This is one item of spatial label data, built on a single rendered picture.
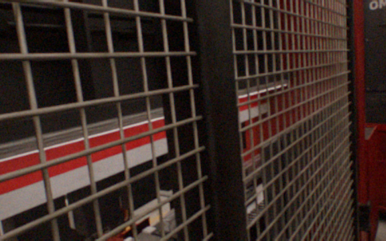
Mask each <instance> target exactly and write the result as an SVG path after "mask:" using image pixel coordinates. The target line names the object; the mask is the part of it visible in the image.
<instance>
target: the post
mask: <svg viewBox="0 0 386 241"><path fill-rule="evenodd" d="M162 1H164V13H165V15H173V17H182V9H181V2H180V0H162ZM184 2H185V10H186V18H189V19H192V20H193V22H192V23H188V22H186V24H187V31H188V45H189V52H195V53H196V55H195V56H190V67H191V75H192V85H193V84H198V85H199V87H198V88H193V96H194V110H195V117H196V116H202V117H203V118H202V119H200V120H196V132H197V139H198V147H202V146H205V147H206V148H205V150H203V151H200V152H198V153H199V160H200V174H202V178H203V177H205V176H206V175H207V176H208V178H207V179H206V180H204V181H203V182H202V188H203V196H204V207H206V206H208V205H210V206H211V207H210V208H208V209H207V210H206V211H205V217H206V231H207V235H209V234H210V233H211V232H212V233H213V235H212V236H211V237H210V238H209V239H208V241H247V224H246V214H245V197H244V188H243V170H242V161H241V143H240V134H239V125H238V116H237V98H236V88H235V71H234V62H233V45H232V35H231V17H230V8H229V0H184ZM165 21H166V33H167V41H168V51H169V52H186V44H185V37H184V24H183V22H182V21H170V20H165ZM153 28H154V36H155V47H156V53H161V52H164V51H165V46H164V34H163V33H162V21H161V20H160V19H153ZM169 60H170V73H171V79H172V88H175V87H179V86H188V85H189V79H188V66H187V59H186V56H180V57H169ZM157 65H158V72H159V84H160V90H162V89H166V88H169V85H168V73H167V66H166V57H157ZM161 98H162V110H164V122H165V126H166V125H170V124H172V112H171V104H170V93H169V94H161ZM173 99H174V112H175V119H176V123H177V122H180V121H184V120H187V119H189V118H192V108H191V100H190V89H189V90H185V91H180V92H173ZM176 131H177V138H178V150H179V156H181V155H185V154H187V153H189V152H191V151H193V150H195V142H194V129H193V122H191V123H187V124H184V125H180V126H178V127H176ZM166 141H167V147H168V159H169V161H171V160H172V159H175V158H176V150H175V142H174V131H173V128H172V129H170V130H167V131H166ZM180 171H181V177H182V183H183V189H185V188H186V187H188V186H189V185H190V184H192V183H194V182H195V181H197V180H198V172H197V164H196V154H193V155H191V156H189V157H187V158H185V159H182V160H180ZM170 177H171V184H172V195H174V194H175V193H177V192H179V191H180V188H179V181H178V169H177V162H175V163H173V164H171V165H170ZM173 203H174V215H175V221H176V228H177V227H178V226H180V225H181V224H183V223H184V220H183V213H182V208H181V201H180V195H179V196H178V197H176V198H174V199H173ZM184 203H185V210H186V220H188V219H189V218H191V217H192V216H193V215H194V214H196V213H198V212H199V211H201V210H202V207H201V199H200V192H199V185H198V184H197V185H196V186H195V187H193V188H192V189H190V190H188V191H187V192H185V193H184ZM187 229H188V241H203V240H204V228H203V220H202V214H200V215H199V216H197V217H196V218H194V219H193V220H192V221H191V222H190V223H189V224H188V225H187Z"/></svg>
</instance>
